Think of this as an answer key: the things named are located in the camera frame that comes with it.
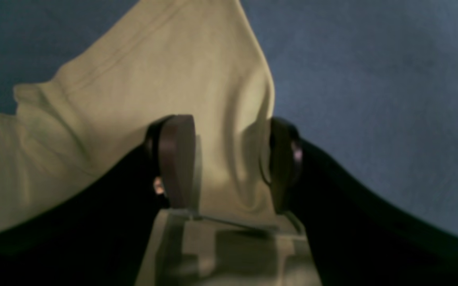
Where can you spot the sage green T-shirt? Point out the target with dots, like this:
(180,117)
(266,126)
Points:
(162,58)

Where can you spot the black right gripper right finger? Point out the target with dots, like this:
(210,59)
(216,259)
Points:
(356,238)

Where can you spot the blue table cloth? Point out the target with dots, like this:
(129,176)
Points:
(372,82)

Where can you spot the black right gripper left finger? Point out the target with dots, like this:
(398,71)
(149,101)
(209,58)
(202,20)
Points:
(99,237)

